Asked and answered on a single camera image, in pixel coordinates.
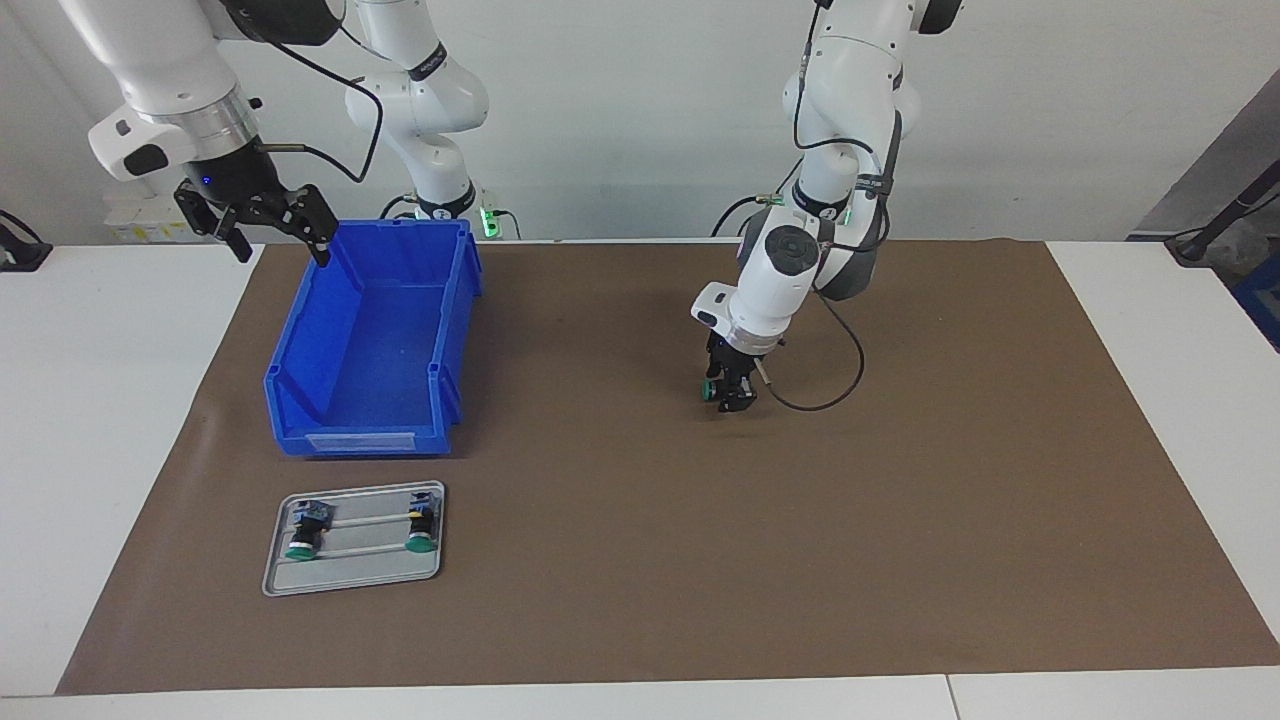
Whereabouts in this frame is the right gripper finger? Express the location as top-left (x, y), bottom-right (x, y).
top-left (262, 185), bottom-right (339, 268)
top-left (175, 185), bottom-right (253, 264)

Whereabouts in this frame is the pale yellow box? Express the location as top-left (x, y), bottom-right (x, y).
top-left (105, 195), bottom-right (191, 244)

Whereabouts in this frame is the brown table mat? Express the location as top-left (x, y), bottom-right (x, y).
top-left (55, 238), bottom-right (1280, 696)

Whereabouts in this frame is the blue plastic storage bin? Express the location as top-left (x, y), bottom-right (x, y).
top-left (263, 218), bottom-right (486, 459)

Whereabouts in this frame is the silver metal tray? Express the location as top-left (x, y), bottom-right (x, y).
top-left (262, 480), bottom-right (447, 598)

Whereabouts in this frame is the blue crate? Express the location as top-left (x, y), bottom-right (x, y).
top-left (1232, 255), bottom-right (1280, 353)

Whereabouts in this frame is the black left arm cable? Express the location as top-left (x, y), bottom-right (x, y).
top-left (712, 0), bottom-right (906, 413)

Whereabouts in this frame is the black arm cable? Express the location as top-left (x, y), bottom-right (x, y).
top-left (712, 0), bottom-right (906, 413)
top-left (228, 0), bottom-right (386, 185)

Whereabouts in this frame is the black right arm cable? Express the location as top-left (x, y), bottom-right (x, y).
top-left (228, 0), bottom-right (386, 185)

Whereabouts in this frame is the black clamp mount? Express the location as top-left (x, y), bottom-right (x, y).
top-left (0, 210), bottom-right (53, 273)

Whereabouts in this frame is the black camera stand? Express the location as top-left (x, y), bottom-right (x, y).
top-left (1165, 160), bottom-right (1280, 267)

